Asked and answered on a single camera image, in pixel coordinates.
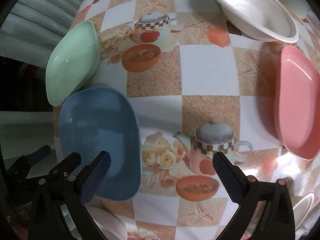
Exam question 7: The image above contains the green square plate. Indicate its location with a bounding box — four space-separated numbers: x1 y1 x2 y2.
46 21 101 106

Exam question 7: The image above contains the blue square plate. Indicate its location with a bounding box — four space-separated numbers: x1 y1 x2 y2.
59 87 142 201

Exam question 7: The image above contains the white round bowl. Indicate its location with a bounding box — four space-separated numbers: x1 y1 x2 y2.
216 0 299 44

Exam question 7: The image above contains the white bowl at edge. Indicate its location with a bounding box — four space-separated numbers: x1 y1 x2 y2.
291 192 315 230

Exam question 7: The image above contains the pink square plate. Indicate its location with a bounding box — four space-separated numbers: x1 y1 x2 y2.
274 46 319 160

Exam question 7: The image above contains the checkered printed tablecloth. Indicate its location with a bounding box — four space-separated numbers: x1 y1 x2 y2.
73 0 319 239

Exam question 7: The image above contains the grey-green curtain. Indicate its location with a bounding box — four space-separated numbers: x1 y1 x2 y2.
1 0 84 68

